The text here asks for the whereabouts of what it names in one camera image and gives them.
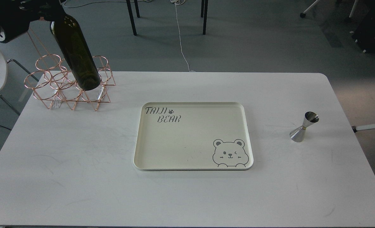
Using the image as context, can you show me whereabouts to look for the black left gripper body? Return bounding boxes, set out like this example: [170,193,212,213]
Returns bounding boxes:
[18,0,66,22]

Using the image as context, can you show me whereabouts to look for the dark green wine bottle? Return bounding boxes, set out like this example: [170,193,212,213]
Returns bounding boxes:
[50,13,101,91]

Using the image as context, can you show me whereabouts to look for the steel double jigger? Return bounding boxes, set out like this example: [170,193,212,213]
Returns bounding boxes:
[290,111,319,142]

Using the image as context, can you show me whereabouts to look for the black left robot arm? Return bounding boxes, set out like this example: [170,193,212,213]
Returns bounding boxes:
[0,0,65,43]

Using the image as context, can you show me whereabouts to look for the black table legs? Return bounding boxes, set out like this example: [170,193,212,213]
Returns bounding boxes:
[125,0,209,36]

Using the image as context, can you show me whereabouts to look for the cream bear tray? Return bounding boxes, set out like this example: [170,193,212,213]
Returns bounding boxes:
[134,102,254,171]

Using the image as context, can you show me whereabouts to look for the black floor cables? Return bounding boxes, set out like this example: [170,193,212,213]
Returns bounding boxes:
[62,0,128,8]

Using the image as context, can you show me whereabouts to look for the copper wire bottle rack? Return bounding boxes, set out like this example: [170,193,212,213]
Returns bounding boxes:
[24,49,116,111]

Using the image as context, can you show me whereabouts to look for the white floor cable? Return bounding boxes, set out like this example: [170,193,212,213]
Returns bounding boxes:
[170,0,196,73]

